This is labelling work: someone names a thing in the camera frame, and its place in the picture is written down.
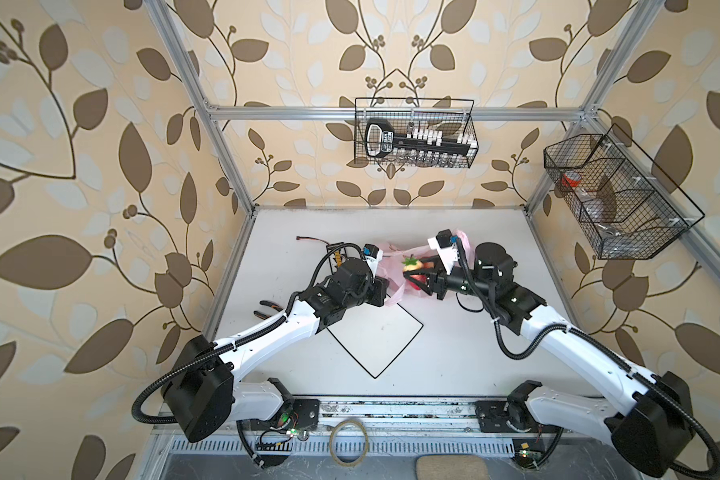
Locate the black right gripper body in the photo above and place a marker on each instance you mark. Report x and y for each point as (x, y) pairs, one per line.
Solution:
(444, 282)

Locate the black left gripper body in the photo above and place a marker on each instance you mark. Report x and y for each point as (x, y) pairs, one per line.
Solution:
(376, 292)

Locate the pink plastic bag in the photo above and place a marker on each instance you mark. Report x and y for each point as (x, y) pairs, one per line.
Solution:
(448, 250)

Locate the red fake strawberry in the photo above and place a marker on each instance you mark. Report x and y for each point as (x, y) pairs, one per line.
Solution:
(412, 263)

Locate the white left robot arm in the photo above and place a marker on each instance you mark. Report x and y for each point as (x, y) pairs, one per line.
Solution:
(207, 385)

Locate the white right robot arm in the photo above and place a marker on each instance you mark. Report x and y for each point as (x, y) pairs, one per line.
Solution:
(647, 418)

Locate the white square board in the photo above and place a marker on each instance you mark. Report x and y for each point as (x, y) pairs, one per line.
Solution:
(375, 337)

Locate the tape roll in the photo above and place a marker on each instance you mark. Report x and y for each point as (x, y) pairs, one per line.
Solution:
(349, 443)

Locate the brown pad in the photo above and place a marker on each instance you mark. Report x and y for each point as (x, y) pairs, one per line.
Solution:
(451, 467)

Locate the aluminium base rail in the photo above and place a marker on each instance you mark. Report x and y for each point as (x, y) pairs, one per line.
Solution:
(484, 415)

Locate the black wire side basket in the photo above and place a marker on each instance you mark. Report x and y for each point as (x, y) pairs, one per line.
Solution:
(627, 203)

